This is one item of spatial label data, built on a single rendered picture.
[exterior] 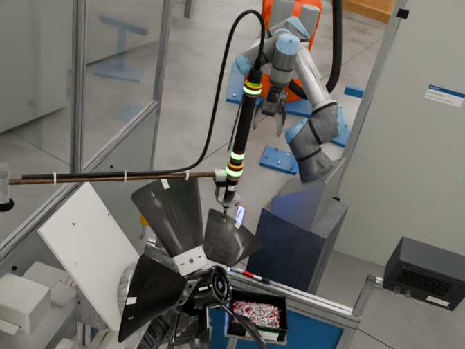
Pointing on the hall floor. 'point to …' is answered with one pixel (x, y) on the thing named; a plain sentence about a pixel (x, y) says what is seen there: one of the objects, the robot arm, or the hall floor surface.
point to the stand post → (86, 334)
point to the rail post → (344, 339)
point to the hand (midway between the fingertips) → (266, 131)
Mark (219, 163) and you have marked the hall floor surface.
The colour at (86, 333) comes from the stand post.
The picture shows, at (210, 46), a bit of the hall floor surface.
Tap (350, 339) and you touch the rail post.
